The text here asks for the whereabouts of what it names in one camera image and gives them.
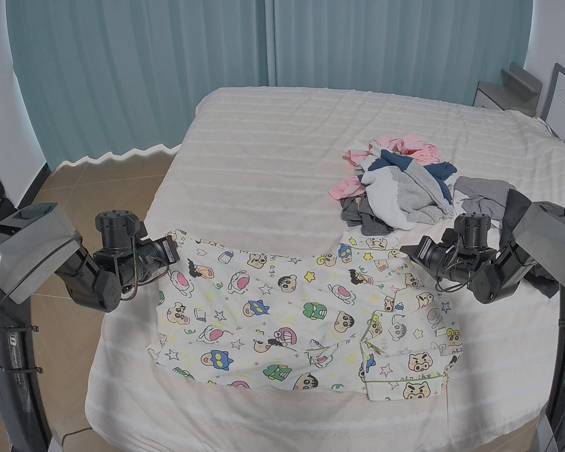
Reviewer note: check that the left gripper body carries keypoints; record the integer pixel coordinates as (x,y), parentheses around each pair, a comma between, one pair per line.
(155,257)

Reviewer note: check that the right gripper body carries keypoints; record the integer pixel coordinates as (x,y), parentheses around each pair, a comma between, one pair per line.
(433,257)

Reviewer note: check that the white printed pyjama top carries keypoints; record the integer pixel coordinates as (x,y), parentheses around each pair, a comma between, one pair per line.
(287,309)

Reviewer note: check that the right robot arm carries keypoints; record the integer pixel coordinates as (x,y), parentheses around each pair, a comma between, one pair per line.
(494,276)

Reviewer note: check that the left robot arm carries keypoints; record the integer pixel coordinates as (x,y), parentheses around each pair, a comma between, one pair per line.
(89,276)

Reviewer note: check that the pile of clothes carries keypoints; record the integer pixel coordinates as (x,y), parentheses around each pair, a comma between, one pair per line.
(395,191)

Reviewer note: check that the bed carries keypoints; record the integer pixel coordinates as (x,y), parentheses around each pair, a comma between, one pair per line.
(273,167)

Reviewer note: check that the grey garment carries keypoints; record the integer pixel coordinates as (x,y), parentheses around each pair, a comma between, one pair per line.
(480,191)

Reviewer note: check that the black garment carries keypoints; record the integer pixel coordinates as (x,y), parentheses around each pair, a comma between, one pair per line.
(515,210)

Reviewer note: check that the grey bedside table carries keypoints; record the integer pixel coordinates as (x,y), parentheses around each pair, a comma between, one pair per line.
(494,97)

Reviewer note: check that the blue-green curtain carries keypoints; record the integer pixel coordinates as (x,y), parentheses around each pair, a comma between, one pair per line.
(146,54)
(381,26)

